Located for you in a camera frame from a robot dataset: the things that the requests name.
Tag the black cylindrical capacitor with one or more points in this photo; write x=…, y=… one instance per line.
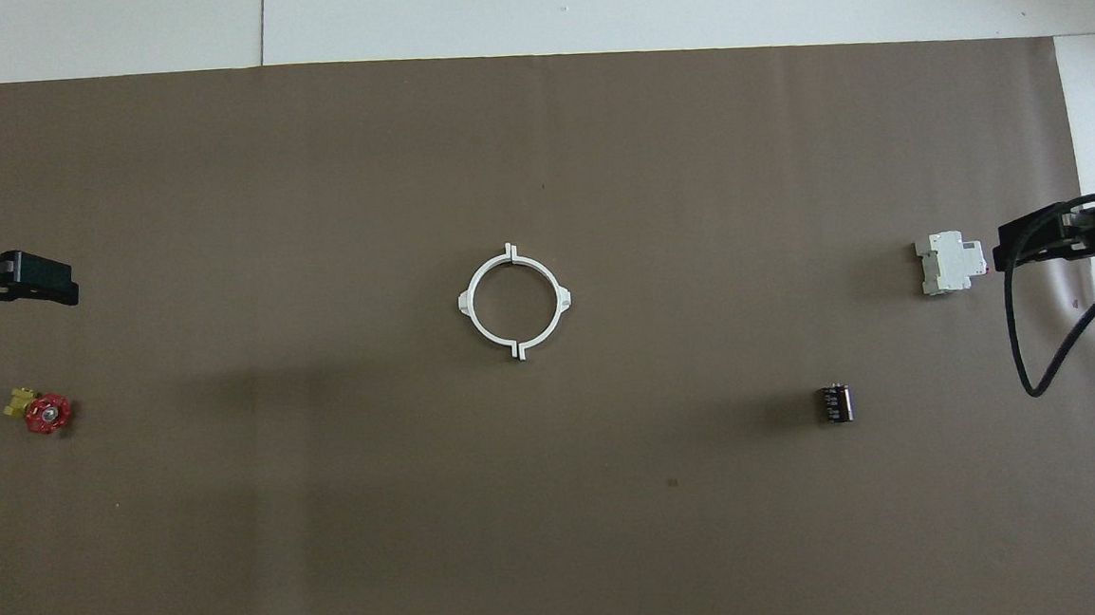
x=835, y=403

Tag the brown paper mat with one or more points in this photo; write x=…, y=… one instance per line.
x=560, y=516

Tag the white circuit breaker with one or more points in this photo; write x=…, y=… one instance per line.
x=949, y=262

